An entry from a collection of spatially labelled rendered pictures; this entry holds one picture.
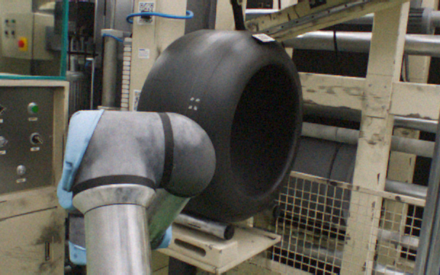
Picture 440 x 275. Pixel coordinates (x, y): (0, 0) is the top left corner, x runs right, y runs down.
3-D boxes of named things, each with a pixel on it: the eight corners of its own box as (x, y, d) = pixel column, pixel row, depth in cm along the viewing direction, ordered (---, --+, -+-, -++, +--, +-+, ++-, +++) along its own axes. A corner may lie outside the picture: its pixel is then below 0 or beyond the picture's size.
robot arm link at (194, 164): (234, 100, 73) (161, 214, 112) (167, 97, 68) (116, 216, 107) (249, 166, 67) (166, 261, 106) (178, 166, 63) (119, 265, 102)
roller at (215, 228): (148, 206, 151) (137, 212, 148) (146, 194, 150) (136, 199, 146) (235, 236, 132) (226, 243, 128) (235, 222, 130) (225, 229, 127)
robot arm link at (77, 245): (124, 263, 98) (124, 212, 98) (70, 268, 93) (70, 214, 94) (117, 256, 105) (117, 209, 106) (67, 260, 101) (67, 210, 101)
